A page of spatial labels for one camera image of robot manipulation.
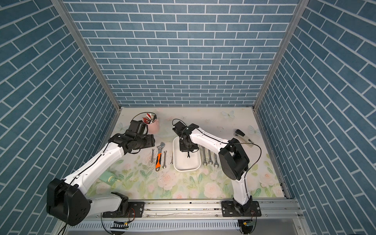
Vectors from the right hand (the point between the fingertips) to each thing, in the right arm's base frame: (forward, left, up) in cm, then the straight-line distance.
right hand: (187, 149), depth 89 cm
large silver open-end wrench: (-4, -19, -7) cm, 20 cm away
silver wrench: (-4, -11, -7) cm, 14 cm away
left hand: (-1, +19, +9) cm, 21 cm away
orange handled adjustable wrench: (-4, +18, -5) cm, 19 cm away
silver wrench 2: (-7, +22, -6) cm, 24 cm away
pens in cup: (+21, +29, +3) cm, 36 cm away
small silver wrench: (-9, +13, -6) cm, 17 cm away
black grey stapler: (+16, -35, -3) cm, 39 cm away
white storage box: (-6, +3, -7) cm, 10 cm away
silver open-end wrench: (0, -14, -7) cm, 16 cm away
